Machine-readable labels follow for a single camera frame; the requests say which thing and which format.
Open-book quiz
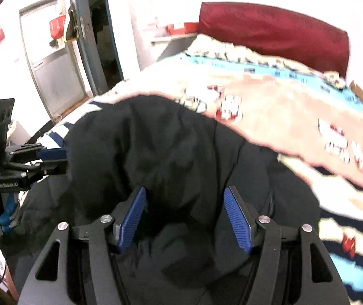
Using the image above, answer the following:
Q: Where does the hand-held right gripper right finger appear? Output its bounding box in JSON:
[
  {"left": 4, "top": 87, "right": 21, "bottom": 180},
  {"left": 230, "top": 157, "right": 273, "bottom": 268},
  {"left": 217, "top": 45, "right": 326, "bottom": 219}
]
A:
[{"left": 223, "top": 185, "right": 350, "bottom": 305}]

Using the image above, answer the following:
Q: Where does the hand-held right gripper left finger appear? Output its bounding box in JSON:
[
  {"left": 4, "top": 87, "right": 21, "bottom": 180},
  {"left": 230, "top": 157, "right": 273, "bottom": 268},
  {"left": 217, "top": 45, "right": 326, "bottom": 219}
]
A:
[{"left": 18, "top": 186, "right": 148, "bottom": 305}]

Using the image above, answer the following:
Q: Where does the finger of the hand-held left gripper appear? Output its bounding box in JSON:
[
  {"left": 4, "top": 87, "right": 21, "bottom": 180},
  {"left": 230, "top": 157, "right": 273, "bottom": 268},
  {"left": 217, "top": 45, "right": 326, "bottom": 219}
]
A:
[
  {"left": 5, "top": 160, "right": 68, "bottom": 180},
  {"left": 6, "top": 143, "right": 68, "bottom": 162}
]

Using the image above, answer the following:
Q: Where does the black hooded puffer jacket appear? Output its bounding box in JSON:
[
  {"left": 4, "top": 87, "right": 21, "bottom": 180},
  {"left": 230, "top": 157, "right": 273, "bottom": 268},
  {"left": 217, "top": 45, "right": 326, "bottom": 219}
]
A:
[{"left": 0, "top": 95, "right": 322, "bottom": 305}]

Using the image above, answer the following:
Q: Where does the grey metal door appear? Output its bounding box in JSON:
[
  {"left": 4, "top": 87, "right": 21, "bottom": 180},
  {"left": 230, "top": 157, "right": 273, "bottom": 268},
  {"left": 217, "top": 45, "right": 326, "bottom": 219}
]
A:
[{"left": 19, "top": 0, "right": 88, "bottom": 121}]

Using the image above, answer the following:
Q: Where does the dark teal door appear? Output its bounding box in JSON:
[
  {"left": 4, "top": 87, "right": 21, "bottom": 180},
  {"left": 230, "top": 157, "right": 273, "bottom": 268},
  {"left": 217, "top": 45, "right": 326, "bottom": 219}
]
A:
[{"left": 69, "top": 0, "right": 109, "bottom": 97}]

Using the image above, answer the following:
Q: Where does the pink cartoon printed blanket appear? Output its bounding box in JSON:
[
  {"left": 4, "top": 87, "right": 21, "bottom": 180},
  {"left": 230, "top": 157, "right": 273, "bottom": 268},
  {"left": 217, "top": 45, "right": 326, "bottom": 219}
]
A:
[{"left": 38, "top": 33, "right": 363, "bottom": 302}]

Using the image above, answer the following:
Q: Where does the red hanging bag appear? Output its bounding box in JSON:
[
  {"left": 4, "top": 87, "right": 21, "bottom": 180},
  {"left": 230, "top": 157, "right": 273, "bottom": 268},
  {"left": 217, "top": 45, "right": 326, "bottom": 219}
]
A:
[{"left": 49, "top": 15, "right": 67, "bottom": 40}]

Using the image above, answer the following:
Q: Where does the brown hanging bag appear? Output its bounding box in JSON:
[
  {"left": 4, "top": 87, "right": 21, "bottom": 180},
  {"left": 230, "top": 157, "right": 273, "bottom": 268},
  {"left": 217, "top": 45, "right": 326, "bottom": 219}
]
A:
[{"left": 65, "top": 5, "right": 80, "bottom": 42}]

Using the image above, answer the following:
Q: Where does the red flat box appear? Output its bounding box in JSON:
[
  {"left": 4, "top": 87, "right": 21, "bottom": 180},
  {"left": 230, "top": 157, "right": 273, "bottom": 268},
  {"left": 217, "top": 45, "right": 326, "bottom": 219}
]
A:
[{"left": 165, "top": 22, "right": 200, "bottom": 35}]

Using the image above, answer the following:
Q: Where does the dark red headboard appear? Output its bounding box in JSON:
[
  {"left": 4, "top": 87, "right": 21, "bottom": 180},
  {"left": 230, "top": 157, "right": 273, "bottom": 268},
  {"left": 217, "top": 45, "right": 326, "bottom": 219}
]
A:
[{"left": 198, "top": 2, "right": 350, "bottom": 78}]

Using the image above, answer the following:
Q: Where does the dark teal door frame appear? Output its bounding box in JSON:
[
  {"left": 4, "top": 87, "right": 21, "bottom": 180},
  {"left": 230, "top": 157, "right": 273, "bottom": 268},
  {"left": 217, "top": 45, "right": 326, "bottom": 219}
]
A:
[{"left": 103, "top": 0, "right": 125, "bottom": 83}]

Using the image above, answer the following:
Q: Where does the white wall shelf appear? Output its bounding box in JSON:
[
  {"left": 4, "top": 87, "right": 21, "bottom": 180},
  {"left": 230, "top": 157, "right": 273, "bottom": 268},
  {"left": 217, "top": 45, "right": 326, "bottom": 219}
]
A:
[{"left": 150, "top": 33, "right": 198, "bottom": 45}]

